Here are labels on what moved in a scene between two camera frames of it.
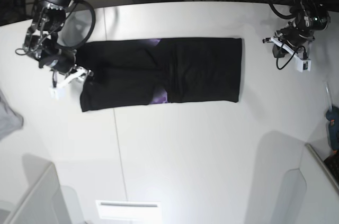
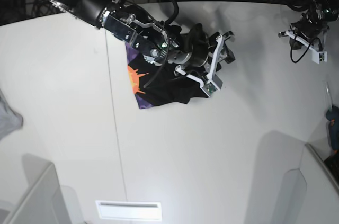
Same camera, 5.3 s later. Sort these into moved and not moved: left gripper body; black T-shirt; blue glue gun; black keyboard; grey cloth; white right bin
Moved: left gripper body; black T-shirt
Not moved: black keyboard; grey cloth; blue glue gun; white right bin
